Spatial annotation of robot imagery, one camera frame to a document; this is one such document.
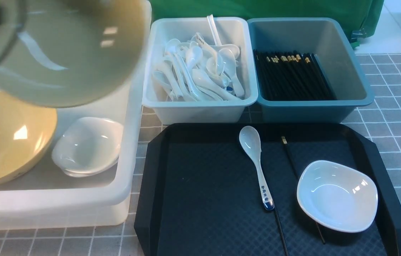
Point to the white ceramic soup spoon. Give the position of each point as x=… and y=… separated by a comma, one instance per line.
x=250, y=141

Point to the white square sauce dish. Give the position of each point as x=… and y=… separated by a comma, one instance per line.
x=337, y=197

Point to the yellow noodle bowl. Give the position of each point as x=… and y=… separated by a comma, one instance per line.
x=72, y=52

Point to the yellow bowl in tub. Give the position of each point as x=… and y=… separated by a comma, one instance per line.
x=26, y=132

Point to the pile of white spoons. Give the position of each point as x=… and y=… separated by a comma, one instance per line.
x=198, y=71

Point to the black plastic serving tray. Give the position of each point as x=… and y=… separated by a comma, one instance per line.
x=199, y=194

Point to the pile of black chopsticks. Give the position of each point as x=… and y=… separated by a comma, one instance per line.
x=292, y=76

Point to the white plastic spoon bin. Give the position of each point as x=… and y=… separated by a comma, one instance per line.
x=232, y=30

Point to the white dish in tub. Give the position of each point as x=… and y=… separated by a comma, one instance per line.
x=88, y=147

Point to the grey-blue plastic chopstick bin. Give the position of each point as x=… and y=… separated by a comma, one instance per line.
x=325, y=38

